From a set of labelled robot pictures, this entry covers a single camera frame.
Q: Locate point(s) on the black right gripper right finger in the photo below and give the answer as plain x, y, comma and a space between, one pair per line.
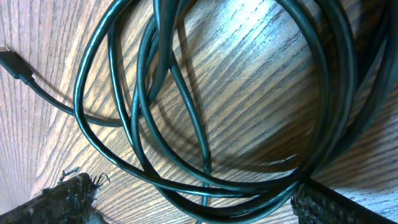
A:
315, 203

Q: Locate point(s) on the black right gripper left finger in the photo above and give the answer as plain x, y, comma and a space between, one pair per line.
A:
72, 200

